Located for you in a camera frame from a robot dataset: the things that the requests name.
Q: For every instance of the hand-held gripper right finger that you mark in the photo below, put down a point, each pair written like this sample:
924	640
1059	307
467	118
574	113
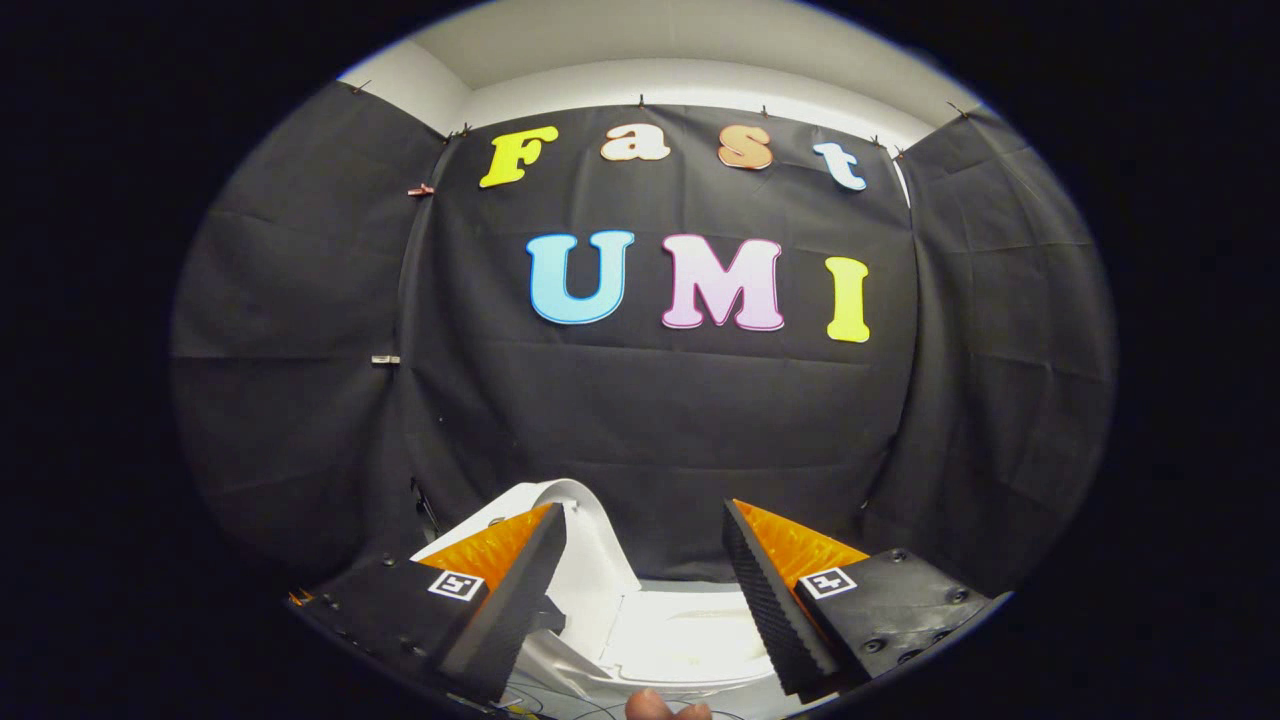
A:
775	610

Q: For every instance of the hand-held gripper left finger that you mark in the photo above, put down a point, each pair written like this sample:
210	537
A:
520	600

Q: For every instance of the white toilet with tank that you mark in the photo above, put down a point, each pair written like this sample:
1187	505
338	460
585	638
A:
478	522

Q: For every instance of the black backdrop cloth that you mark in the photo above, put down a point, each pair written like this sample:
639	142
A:
650	420

